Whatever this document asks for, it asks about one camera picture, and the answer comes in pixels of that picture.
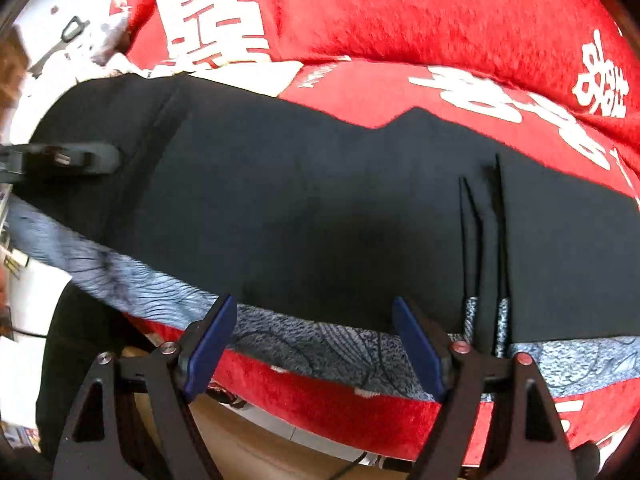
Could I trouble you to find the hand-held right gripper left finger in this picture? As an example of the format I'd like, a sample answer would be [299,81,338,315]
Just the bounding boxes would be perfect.
[52,294,238,480]

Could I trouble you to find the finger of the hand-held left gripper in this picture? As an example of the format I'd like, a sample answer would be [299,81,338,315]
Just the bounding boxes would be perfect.
[0,142,122,183]

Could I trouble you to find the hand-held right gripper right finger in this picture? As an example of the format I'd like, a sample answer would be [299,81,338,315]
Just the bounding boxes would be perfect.
[391,296,576,480]

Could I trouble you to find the black pants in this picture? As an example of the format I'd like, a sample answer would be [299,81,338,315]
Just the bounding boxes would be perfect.
[27,72,640,346]

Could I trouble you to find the red printed blanket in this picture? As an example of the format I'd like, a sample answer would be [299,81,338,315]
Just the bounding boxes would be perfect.
[110,0,640,466]

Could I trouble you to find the black cable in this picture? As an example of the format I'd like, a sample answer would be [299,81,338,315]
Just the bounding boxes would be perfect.
[327,451,371,480]

